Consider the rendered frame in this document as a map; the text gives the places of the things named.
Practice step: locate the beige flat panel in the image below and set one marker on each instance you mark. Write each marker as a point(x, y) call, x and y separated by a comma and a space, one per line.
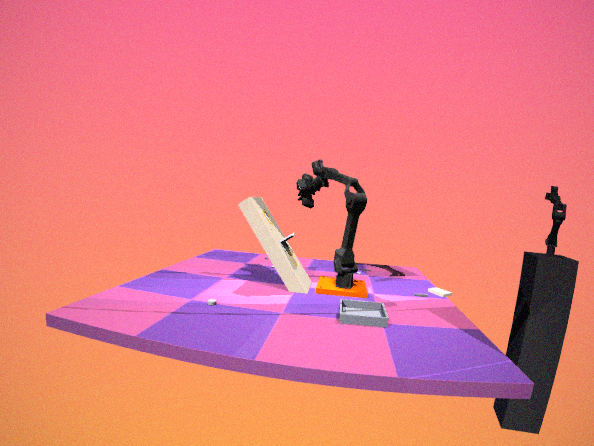
point(269, 234)

